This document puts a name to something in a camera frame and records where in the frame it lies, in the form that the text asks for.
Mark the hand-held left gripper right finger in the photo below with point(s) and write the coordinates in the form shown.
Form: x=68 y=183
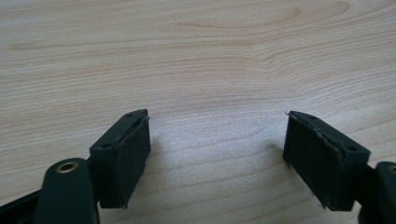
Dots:
x=320 y=168

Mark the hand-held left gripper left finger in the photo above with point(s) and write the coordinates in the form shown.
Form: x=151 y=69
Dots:
x=124 y=168

